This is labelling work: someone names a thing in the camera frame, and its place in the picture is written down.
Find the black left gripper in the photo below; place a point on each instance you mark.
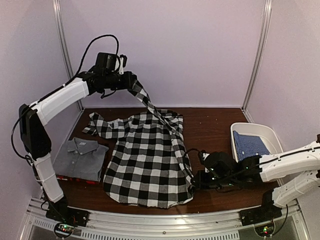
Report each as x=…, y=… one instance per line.
x=128, y=82

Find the white plastic basket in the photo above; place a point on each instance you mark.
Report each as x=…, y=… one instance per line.
x=266, y=134

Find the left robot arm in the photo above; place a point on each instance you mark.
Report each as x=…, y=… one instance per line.
x=32, y=121

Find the folded grey shirt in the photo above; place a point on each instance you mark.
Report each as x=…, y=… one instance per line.
x=81, y=159

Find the right aluminium frame post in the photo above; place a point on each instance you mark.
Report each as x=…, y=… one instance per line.
x=265, y=26

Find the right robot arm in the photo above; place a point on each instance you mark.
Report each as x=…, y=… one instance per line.
x=304, y=161

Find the left aluminium frame post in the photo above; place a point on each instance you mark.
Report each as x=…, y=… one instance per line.
x=57, y=11

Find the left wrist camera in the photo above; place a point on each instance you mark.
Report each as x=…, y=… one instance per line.
x=122, y=63

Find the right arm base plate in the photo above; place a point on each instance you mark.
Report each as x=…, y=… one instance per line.
x=259, y=214

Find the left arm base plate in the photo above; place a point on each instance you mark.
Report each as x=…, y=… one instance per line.
x=61, y=212

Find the aluminium frame post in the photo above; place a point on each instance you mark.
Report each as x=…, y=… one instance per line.
x=265, y=26
x=57, y=11

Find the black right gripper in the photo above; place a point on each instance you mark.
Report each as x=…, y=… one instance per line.
x=201, y=183

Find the black white checked shirt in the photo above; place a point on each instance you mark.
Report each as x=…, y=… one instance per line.
x=149, y=166

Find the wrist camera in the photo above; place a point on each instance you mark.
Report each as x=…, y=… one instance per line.
x=205, y=160
x=122, y=63

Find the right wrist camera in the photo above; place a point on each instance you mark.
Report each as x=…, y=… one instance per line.
x=205, y=160

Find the folded red plaid shirt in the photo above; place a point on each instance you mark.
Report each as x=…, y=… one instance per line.
x=78, y=180

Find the blue checked shirt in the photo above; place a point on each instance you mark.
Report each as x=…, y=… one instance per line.
x=248, y=146

